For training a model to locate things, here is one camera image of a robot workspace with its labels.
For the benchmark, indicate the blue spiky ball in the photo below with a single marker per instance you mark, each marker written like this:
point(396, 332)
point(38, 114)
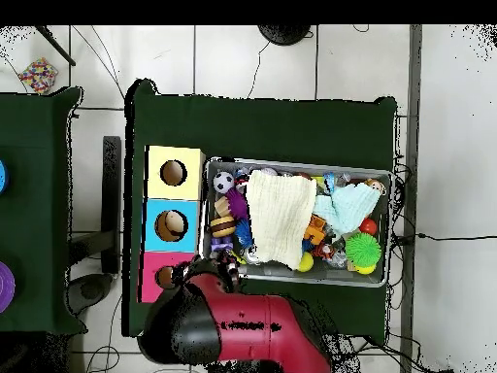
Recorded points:
point(245, 233)

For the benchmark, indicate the wooden box with three holes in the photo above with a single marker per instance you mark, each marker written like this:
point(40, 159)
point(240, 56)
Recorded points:
point(152, 225)

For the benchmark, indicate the yellow ball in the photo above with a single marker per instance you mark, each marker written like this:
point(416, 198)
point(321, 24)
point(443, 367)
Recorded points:
point(306, 263)

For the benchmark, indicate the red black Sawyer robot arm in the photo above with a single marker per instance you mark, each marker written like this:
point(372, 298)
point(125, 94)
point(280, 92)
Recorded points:
point(248, 326)

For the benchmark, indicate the black upright panel stand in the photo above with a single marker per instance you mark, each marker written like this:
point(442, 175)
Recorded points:
point(112, 202)

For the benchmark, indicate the black round floor base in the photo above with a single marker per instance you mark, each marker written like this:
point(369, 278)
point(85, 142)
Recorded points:
point(283, 33)

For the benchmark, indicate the small soccer ball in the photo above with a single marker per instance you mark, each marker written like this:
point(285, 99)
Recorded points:
point(224, 182)

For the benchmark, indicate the red ball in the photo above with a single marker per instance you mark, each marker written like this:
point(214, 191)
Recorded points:
point(369, 226)

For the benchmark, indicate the orange plastic toy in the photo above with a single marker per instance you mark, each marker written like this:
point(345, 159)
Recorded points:
point(314, 230)

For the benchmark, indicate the dark green side table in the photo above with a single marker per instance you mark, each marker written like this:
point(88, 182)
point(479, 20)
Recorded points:
point(39, 194)

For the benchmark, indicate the brown wooden yo-yo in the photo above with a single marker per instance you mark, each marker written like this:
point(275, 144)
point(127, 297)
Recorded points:
point(223, 226)

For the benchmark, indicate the multicoloured speckled toy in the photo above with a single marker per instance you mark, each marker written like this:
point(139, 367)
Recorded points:
point(37, 75)

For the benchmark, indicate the purple round disc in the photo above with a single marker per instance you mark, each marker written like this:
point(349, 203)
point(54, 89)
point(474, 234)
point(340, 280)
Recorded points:
point(5, 287)

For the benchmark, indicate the dark green table cloth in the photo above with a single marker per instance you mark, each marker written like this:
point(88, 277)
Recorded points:
point(264, 124)

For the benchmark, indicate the mint green waffle cloth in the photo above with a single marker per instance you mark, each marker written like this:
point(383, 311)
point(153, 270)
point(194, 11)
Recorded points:
point(349, 206)

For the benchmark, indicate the shallow clear mesh bin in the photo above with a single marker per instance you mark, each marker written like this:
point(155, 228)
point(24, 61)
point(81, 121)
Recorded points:
point(272, 271)

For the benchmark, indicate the blue round disc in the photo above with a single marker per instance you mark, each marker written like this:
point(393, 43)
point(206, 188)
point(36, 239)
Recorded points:
point(2, 177)

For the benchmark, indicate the purple spiky ball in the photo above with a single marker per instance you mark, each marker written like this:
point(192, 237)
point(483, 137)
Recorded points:
point(237, 203)

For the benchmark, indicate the green spiky rubber ball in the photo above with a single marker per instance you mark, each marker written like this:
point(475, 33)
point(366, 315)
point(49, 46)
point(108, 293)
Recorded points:
point(363, 249)

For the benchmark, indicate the cream yellow waffle cloth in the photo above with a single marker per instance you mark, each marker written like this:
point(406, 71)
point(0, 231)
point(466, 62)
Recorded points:
point(279, 217)

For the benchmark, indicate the clear blue packet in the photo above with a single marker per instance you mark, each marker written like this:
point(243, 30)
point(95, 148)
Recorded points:
point(331, 184)

